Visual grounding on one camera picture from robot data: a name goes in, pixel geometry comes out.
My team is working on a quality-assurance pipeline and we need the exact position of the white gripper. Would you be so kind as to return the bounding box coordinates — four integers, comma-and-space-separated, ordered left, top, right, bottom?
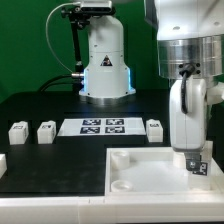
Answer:
169, 78, 207, 171

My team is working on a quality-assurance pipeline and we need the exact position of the white square tabletop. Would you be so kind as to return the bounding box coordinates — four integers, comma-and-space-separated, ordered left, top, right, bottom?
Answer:
105, 147, 224, 195

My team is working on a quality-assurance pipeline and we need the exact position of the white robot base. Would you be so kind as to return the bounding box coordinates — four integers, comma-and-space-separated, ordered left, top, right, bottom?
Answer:
79, 16, 136, 105

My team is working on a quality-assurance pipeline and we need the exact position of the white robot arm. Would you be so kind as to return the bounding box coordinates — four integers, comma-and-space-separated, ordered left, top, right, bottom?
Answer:
144, 0, 224, 172

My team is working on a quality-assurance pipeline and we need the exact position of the white sheet with tags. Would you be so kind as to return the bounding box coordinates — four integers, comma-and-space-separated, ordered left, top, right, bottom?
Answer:
58, 117, 146, 137

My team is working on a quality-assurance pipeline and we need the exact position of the white block at left edge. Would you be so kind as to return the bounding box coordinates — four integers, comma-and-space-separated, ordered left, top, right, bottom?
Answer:
0, 154, 7, 179

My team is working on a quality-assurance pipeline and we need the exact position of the black cable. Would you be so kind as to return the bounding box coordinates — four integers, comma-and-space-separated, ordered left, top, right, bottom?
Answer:
37, 75, 83, 93

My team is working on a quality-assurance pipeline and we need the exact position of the grey cable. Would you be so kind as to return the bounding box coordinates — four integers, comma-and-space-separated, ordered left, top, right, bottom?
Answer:
45, 2, 82, 74

